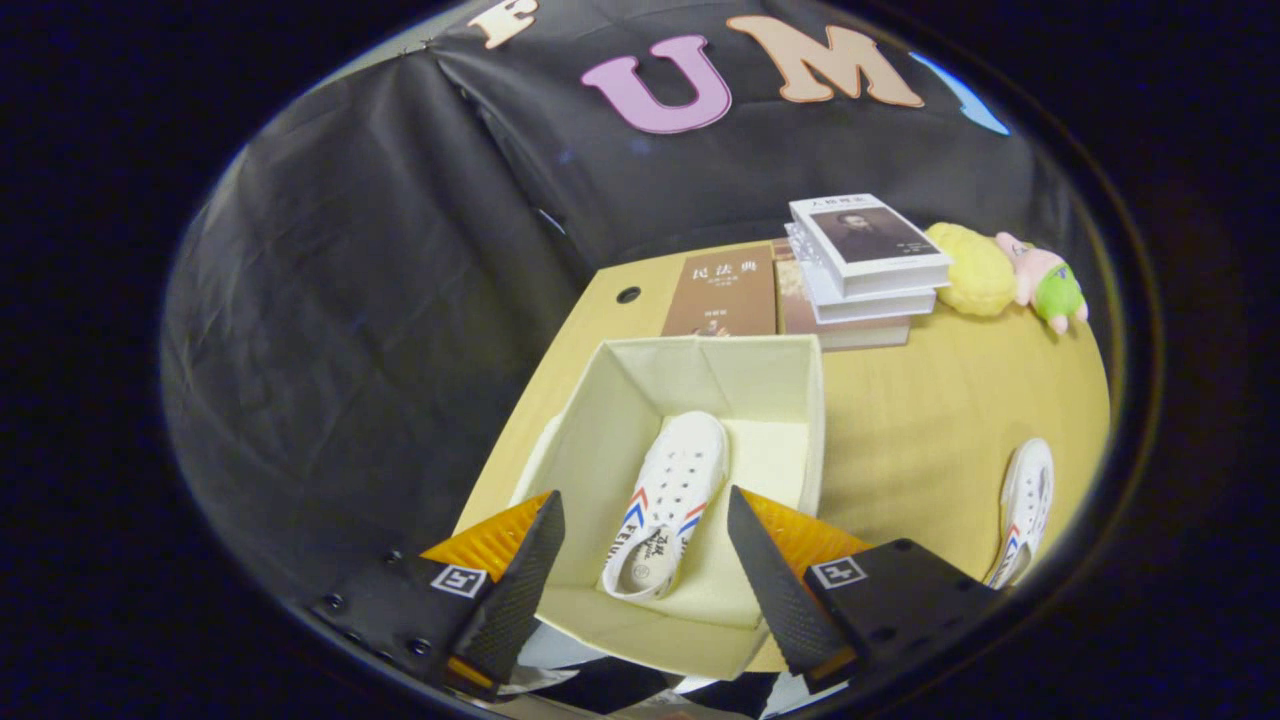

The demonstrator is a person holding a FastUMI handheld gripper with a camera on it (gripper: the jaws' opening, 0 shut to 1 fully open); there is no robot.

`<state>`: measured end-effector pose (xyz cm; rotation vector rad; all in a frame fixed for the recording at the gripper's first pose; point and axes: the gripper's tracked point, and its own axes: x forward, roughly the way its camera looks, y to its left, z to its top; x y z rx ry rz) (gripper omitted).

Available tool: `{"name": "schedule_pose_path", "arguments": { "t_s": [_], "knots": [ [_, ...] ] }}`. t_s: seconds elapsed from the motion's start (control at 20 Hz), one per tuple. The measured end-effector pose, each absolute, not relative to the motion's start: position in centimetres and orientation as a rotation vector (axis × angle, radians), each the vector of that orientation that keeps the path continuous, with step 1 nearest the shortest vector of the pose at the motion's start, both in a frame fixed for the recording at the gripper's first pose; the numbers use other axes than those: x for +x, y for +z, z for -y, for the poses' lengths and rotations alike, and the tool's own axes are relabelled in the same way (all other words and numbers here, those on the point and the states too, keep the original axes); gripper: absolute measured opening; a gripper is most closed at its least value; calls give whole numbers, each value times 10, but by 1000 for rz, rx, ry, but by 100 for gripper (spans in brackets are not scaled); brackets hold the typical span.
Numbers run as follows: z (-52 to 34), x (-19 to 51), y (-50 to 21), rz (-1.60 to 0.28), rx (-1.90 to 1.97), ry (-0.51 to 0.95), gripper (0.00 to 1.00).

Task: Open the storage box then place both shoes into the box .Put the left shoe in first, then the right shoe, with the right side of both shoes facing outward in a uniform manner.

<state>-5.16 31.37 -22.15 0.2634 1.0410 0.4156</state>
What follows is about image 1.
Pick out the grey fabric storage box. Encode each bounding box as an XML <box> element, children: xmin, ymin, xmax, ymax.
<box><xmin>455</xmin><ymin>335</ymin><xmax>829</xmax><ymax>681</ymax></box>

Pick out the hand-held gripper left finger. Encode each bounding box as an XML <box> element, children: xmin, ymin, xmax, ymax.
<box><xmin>310</xmin><ymin>490</ymin><xmax>567</xmax><ymax>701</ymax></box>

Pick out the white book portrait cover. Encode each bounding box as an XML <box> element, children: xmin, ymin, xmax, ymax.
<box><xmin>788</xmin><ymin>193</ymin><xmax>954</xmax><ymax>299</ymax></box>

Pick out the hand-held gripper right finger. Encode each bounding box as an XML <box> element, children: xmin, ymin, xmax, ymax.
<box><xmin>726</xmin><ymin>486</ymin><xmax>1001</xmax><ymax>696</ymax></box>

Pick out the thick tan cover book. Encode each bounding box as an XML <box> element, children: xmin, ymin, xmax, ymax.
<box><xmin>772</xmin><ymin>238</ymin><xmax>913</xmax><ymax>351</ymax></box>

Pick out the white canvas shoe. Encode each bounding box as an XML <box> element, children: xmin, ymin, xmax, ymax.
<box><xmin>985</xmin><ymin>438</ymin><xmax>1056</xmax><ymax>591</ymax></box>
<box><xmin>600</xmin><ymin>410</ymin><xmax>729</xmax><ymax>603</ymax></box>

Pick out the white paperback book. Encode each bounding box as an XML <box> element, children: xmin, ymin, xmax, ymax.
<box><xmin>785</xmin><ymin>225</ymin><xmax>938</xmax><ymax>325</ymax></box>

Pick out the yellow plush toy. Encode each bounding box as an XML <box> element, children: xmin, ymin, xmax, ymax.
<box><xmin>922</xmin><ymin>222</ymin><xmax>1019</xmax><ymax>319</ymax></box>

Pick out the pink and green plush toy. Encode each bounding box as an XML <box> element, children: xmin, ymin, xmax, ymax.
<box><xmin>995</xmin><ymin>232</ymin><xmax>1089</xmax><ymax>336</ymax></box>

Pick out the brown cover book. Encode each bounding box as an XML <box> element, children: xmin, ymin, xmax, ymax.
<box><xmin>660</xmin><ymin>245</ymin><xmax>779</xmax><ymax>339</ymax></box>

